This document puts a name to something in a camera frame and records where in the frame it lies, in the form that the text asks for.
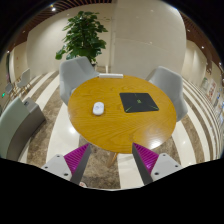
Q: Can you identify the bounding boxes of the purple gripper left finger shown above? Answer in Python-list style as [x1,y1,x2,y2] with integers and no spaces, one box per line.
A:
[42,143,91,185]

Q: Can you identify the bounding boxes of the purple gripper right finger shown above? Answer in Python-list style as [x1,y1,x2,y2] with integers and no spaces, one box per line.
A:
[132,143,182,185]

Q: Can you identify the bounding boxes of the white computer mouse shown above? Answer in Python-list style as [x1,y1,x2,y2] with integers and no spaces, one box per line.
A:
[92,102,104,116]

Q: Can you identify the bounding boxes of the black green mouse pad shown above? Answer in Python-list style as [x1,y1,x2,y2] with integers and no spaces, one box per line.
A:
[120,93,159,113]

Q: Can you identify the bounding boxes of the right grey chair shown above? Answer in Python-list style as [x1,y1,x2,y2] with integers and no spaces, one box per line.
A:
[146,66,188,121]

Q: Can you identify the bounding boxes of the grey chair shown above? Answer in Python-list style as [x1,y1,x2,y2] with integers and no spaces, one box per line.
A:
[59,56,98,104]
[98,73,123,78]
[146,66,188,121]

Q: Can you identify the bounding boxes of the left grey chair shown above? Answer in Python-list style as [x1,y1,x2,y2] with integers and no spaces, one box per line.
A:
[59,56,98,104]

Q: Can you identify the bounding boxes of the far grey chair top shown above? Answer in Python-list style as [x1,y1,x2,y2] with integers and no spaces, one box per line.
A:
[98,73,123,78]

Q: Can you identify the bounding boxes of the white chair far left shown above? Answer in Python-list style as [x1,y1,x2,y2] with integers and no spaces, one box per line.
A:
[17,69,30,92]

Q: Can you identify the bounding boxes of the green potted plant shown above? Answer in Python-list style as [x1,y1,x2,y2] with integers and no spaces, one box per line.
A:
[55,11,107,64]

